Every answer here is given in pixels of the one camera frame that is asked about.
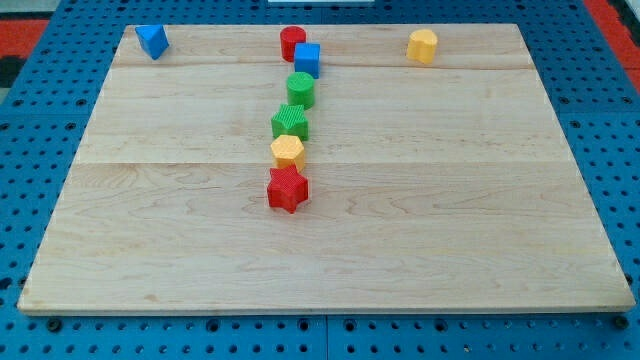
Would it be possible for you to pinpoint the red star block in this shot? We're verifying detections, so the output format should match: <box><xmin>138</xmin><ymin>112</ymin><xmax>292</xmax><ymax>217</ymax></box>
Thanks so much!
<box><xmin>267</xmin><ymin>165</ymin><xmax>309</xmax><ymax>213</ymax></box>

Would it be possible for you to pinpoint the yellow hexagon block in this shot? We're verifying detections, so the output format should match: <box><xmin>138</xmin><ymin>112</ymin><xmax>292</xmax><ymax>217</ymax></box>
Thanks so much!
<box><xmin>270</xmin><ymin>135</ymin><xmax>306</xmax><ymax>172</ymax></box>

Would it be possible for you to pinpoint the green star block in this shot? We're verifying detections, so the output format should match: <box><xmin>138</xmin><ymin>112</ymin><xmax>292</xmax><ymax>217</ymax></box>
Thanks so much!
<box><xmin>271</xmin><ymin>104</ymin><xmax>309</xmax><ymax>141</ymax></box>

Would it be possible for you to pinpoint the green cylinder block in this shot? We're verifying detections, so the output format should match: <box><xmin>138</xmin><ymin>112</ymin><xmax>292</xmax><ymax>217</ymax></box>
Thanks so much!
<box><xmin>286</xmin><ymin>72</ymin><xmax>315</xmax><ymax>110</ymax></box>

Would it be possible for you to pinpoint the light wooden board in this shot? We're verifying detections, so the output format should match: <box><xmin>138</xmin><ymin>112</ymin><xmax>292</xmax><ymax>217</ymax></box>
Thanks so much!
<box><xmin>18</xmin><ymin>24</ymin><xmax>635</xmax><ymax>316</ymax></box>

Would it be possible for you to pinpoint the blue cube block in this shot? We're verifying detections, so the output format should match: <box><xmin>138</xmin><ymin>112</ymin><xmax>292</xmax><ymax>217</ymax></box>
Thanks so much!
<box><xmin>294</xmin><ymin>43</ymin><xmax>321</xmax><ymax>79</ymax></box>

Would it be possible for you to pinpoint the red cylinder block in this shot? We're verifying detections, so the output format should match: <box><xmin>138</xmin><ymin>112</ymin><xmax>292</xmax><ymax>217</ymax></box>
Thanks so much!
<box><xmin>280</xmin><ymin>26</ymin><xmax>306</xmax><ymax>62</ymax></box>

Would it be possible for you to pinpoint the yellow heart block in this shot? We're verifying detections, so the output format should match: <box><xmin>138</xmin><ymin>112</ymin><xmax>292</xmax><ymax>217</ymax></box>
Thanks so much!
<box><xmin>406</xmin><ymin>28</ymin><xmax>438</xmax><ymax>64</ymax></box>

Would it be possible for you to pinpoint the blue triangular prism block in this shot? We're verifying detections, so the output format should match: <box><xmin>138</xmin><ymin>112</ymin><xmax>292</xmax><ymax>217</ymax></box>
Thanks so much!
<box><xmin>135</xmin><ymin>24</ymin><xmax>169</xmax><ymax>60</ymax></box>

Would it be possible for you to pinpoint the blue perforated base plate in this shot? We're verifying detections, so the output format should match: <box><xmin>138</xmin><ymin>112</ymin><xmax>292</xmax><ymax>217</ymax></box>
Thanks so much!
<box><xmin>1</xmin><ymin>0</ymin><xmax>639</xmax><ymax>359</ymax></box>

